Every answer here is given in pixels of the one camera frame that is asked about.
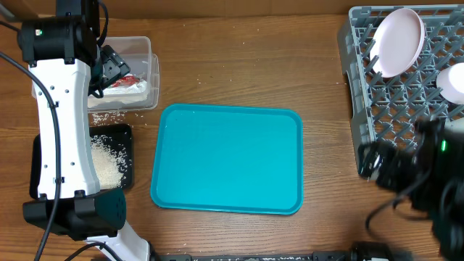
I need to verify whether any red snack wrapper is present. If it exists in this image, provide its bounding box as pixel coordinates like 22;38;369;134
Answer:
112;74;140;88

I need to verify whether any light green cup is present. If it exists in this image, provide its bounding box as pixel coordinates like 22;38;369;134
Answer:
444;118;464;133

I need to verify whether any food scraps and rice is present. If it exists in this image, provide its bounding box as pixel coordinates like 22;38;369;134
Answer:
91;135;132;189

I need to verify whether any small pink saucer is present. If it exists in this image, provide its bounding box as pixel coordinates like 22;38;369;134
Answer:
436;62;464;104

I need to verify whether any large pink plate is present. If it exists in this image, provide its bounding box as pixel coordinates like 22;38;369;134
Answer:
369;8;425;78

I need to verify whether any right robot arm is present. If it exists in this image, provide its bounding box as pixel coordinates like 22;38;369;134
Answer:
357;119;463;260

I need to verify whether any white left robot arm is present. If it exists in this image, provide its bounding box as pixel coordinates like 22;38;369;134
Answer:
17;1;155;260

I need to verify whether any clear plastic waste bin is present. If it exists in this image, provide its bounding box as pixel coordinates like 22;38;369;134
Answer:
31;36;160;112

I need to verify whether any grey dishwasher rack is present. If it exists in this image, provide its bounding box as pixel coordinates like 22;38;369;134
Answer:
337;4;463;152

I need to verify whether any white tissue pile in bin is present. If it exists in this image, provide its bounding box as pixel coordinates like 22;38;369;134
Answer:
88;79;149;110

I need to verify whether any black rectangular tray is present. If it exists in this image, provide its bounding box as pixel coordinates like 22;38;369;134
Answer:
29;123;134;200

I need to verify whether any teal serving tray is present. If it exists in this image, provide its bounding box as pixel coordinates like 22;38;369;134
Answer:
150;104;304;215

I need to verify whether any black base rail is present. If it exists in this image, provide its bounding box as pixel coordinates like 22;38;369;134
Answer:
156;241;414;261

